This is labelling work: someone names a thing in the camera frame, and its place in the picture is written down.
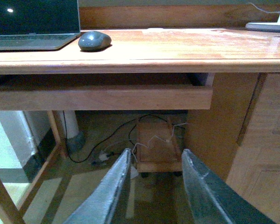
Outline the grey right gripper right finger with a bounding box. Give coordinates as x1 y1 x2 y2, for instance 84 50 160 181
182 149 274 224

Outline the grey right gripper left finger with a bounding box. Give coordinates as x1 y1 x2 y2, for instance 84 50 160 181
64 148 131 224

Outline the grey computer mouse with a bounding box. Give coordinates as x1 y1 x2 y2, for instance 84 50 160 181
78 31 112 52

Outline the white power adapter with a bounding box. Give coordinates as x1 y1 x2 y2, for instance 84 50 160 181
98 151 109 161

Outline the wooden desk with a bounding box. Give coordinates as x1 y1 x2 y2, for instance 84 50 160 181
0 4 280 224

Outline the wooden rolling stand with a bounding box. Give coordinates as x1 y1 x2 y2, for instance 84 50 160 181
134 115 187 178

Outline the wooden keyboard tray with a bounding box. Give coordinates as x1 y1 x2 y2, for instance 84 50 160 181
0 73 213 111

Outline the white lamp base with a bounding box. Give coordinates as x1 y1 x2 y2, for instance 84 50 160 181
245 2 280 32

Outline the grey laptop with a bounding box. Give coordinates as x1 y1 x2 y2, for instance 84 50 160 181
0 0 80 51

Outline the white wall pipe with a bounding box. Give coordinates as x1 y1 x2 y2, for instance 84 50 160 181
59 111 79 139

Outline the white cable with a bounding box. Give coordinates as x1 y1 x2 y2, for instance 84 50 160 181
132 122 186 163

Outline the black floor cable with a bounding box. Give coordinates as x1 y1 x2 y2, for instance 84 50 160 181
63 111 168 163

